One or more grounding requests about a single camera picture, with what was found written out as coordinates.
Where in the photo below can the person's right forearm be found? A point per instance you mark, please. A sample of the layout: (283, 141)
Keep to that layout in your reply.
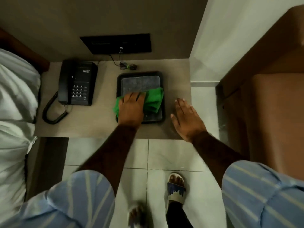
(218, 149)

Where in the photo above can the person's left hand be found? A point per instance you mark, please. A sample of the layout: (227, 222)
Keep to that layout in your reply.
(130, 111)

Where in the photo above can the brown wooden headboard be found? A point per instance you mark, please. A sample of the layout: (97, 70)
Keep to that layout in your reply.
(21, 48)

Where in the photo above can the blue striped shirt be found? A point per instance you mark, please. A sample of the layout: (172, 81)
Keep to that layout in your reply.
(71, 201)

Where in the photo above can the black plastic tray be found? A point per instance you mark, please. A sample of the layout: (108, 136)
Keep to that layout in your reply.
(117, 83)

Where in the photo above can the white and blue sandal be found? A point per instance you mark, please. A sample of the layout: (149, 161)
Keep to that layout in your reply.
(176, 191)
(136, 216)

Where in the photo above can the black desk telephone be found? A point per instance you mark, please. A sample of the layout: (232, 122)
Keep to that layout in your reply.
(82, 85)

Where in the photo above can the brown wooden cabinet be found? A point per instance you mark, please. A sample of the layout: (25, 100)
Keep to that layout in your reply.
(273, 104)

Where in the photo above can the black trouser leg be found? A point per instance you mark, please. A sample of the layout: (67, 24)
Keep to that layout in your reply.
(177, 217)

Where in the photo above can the grey tray mat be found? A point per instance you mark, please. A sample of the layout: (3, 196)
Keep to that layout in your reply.
(137, 84)

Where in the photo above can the person's left forearm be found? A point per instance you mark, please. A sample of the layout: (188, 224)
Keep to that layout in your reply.
(106, 151)

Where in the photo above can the black telephone handset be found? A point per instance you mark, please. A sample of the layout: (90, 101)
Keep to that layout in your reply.
(65, 80)

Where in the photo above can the person's right hand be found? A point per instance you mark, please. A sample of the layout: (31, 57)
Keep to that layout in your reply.
(188, 123)

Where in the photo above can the black wall socket panel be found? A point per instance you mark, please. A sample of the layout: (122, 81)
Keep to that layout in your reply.
(114, 43)

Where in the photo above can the person's right thumb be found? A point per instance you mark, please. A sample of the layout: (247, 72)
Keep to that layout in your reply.
(174, 122)

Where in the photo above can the green cleaning cloth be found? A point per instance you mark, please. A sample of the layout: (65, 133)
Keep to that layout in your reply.
(154, 100)

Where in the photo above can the person's left fingers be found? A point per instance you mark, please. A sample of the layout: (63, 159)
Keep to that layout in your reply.
(136, 96)

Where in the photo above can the white bed pillow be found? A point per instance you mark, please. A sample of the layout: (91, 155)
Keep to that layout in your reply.
(14, 111)

